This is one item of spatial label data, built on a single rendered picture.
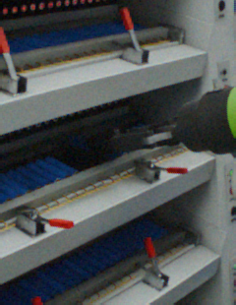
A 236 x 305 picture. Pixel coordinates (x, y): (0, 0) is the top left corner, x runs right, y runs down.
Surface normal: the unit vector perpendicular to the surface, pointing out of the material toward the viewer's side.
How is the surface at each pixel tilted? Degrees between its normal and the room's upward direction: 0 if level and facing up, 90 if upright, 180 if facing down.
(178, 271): 18
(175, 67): 108
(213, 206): 90
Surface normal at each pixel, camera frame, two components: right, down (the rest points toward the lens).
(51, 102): 0.73, 0.40
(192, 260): 0.11, -0.87
